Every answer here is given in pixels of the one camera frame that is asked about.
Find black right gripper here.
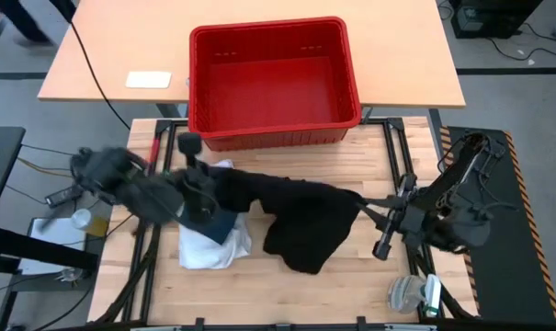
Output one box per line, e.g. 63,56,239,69
357,173,428,261

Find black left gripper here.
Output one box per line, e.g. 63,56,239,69
176,131,220,224

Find dark navy garment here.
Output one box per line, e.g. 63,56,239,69
180,209,240,245

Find white button-up shirt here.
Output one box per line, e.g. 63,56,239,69
178,159,254,271

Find black knit sweater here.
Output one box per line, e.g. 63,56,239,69
199,165,366,276

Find red tag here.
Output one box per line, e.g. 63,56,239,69
148,136,162,163

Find plastic bottle yellow liquid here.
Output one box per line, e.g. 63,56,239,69
70,208,111,238

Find white rectangular pad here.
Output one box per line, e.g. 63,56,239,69
125,70,173,90

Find black power adapter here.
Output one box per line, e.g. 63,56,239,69
44,185,85,208

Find red plastic bin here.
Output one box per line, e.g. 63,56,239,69
187,16,362,152

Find black hazard-striped floor mat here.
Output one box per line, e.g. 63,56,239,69
437,126,556,325

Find white paper sheet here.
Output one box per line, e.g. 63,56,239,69
17,216,88,276

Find small clear plastic object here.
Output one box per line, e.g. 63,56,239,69
54,268,84,283

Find beige wooden desk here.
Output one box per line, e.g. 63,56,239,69
37,0,466,109

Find black metal beam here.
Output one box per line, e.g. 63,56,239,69
0,224,99,272

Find black equipment case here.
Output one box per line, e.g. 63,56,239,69
447,0,545,40

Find black aluminium table frame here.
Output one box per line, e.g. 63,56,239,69
93,117,481,331

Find thin black floor cable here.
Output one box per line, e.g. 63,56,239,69
19,143,76,157

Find brown floor cable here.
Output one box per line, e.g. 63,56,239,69
16,157,76,178

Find long thick black cable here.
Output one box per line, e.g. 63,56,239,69
59,0,131,131

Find looped black floor cable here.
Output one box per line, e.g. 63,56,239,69
486,22,556,62

